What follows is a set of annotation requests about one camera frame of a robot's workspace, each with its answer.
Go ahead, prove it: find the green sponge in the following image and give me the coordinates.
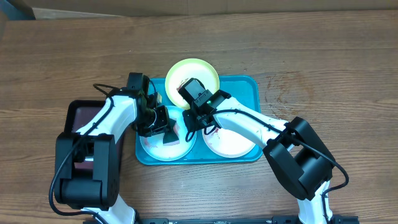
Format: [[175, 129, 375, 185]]
[[162, 119, 180, 146]]

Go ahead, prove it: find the light blue plate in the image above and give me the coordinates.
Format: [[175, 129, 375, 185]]
[[139, 106, 197, 162]]

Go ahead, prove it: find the yellow-green rimmed plate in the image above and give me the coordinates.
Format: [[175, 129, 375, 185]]
[[165, 58, 220, 110]]

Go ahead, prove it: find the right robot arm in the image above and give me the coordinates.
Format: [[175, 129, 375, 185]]
[[178, 78, 338, 223]]

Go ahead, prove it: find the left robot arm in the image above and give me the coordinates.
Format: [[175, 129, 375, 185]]
[[49, 72, 171, 223]]

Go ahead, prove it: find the teal plastic tray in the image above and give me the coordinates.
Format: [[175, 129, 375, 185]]
[[136, 75, 262, 166]]

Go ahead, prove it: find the black rectangular tray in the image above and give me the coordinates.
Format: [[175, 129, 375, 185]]
[[64, 100, 124, 170]]

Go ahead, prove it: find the white plate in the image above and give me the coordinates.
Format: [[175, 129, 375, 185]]
[[202, 126, 255, 158]]

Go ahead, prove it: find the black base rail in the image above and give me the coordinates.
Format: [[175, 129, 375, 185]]
[[136, 215, 360, 224]]

